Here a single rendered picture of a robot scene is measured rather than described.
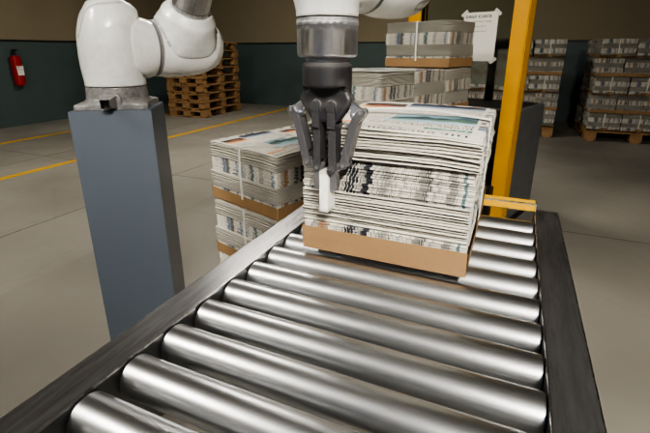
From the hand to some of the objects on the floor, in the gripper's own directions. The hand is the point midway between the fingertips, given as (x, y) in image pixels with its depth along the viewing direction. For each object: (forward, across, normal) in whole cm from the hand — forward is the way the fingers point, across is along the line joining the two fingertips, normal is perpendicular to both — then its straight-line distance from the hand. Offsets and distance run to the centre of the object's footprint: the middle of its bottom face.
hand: (327, 189), depth 69 cm
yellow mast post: (+93, -25, -215) cm, 235 cm away
